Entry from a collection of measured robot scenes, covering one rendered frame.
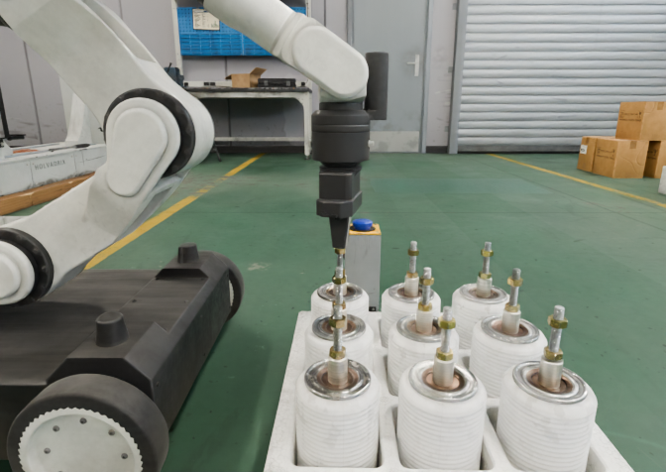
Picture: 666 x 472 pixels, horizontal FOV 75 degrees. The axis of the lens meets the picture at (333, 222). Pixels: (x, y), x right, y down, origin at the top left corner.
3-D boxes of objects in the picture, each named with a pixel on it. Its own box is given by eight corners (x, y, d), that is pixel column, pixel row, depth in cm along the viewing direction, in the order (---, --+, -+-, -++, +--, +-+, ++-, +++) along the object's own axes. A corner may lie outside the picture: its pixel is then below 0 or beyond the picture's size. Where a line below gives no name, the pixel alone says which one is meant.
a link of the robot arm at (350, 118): (312, 134, 60) (311, 47, 57) (310, 130, 71) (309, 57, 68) (392, 134, 61) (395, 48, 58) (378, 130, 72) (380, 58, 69)
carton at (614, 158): (642, 177, 349) (649, 140, 341) (612, 177, 350) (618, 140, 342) (619, 173, 378) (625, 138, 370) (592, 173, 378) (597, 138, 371)
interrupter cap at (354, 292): (309, 299, 70) (309, 295, 69) (327, 283, 76) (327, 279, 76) (354, 307, 67) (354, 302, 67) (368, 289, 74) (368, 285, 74)
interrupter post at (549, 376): (536, 388, 48) (540, 361, 47) (536, 376, 50) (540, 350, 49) (560, 394, 47) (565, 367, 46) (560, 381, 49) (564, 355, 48)
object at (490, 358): (468, 460, 60) (479, 345, 56) (460, 413, 70) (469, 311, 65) (540, 469, 59) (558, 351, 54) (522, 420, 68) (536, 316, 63)
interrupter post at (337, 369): (329, 374, 50) (329, 348, 49) (349, 376, 50) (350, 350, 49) (324, 386, 48) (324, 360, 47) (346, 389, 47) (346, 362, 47)
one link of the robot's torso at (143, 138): (-71, 272, 71) (129, 71, 62) (16, 236, 90) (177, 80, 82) (4, 337, 73) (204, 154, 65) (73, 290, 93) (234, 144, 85)
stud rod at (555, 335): (550, 366, 48) (559, 304, 46) (557, 371, 47) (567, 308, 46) (543, 367, 48) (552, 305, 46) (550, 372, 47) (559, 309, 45)
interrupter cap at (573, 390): (509, 395, 46) (510, 389, 46) (513, 359, 53) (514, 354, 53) (590, 415, 43) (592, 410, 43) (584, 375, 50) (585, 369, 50)
